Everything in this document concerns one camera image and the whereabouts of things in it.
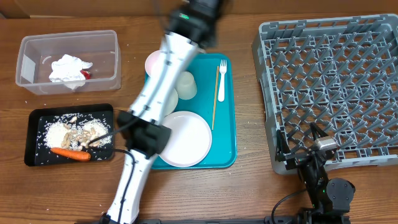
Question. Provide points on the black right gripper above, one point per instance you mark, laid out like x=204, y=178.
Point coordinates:
x=282, y=152

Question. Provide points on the white plastic fork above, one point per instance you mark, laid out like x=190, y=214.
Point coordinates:
x=223, y=70

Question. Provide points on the wooden chopstick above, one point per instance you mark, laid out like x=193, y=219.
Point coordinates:
x=215, y=97

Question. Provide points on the pink plate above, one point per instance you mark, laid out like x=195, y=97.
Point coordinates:
x=190, y=140

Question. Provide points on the white upturned cup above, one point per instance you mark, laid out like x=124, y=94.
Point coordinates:
x=186, y=86

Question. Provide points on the white bowl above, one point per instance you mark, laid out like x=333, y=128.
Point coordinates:
x=171, y=103

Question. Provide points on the pink bowl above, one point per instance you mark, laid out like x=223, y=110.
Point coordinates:
x=153, y=64

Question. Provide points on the rice and peanut leftovers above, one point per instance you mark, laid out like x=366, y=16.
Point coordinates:
x=54, y=130

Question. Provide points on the red snack wrapper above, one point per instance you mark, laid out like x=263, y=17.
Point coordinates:
x=86, y=74

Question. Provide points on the white napkin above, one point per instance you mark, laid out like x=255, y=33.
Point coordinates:
x=67, y=69

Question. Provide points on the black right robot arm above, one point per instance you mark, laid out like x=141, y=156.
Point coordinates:
x=330, y=198

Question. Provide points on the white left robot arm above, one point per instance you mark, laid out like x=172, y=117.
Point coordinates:
x=189, y=29

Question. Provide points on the grey dishwasher rack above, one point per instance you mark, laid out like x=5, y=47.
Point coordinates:
x=339, y=73

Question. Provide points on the black food waste tray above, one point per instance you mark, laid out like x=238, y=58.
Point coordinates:
x=36, y=152

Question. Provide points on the teal plastic tray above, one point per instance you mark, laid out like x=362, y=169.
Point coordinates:
x=223, y=151

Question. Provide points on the orange carrot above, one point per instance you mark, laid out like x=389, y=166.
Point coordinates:
x=76, y=155

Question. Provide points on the clear plastic bin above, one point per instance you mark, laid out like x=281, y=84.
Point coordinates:
x=37, y=53

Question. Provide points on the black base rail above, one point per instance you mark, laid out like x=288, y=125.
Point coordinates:
x=266, y=220

